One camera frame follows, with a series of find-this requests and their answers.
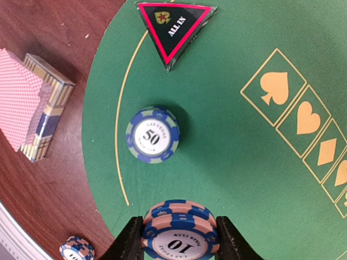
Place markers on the gold blue card box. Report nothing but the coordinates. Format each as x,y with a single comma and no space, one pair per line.
62,88

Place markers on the red-backed card deck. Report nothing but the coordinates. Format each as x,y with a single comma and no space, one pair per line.
21,104

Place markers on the fifty chips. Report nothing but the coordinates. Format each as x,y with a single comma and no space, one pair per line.
153,135

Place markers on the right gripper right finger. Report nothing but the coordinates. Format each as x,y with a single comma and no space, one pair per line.
233,245

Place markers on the round green poker mat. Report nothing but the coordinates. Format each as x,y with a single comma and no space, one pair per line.
260,99

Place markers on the ten chips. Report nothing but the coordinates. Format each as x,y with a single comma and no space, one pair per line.
180,229

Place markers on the blue peach ten chip stack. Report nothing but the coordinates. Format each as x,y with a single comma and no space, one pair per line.
77,248

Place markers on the triangular all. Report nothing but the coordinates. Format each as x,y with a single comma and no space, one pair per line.
173,26

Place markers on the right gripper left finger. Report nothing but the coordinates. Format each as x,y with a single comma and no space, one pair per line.
128,244

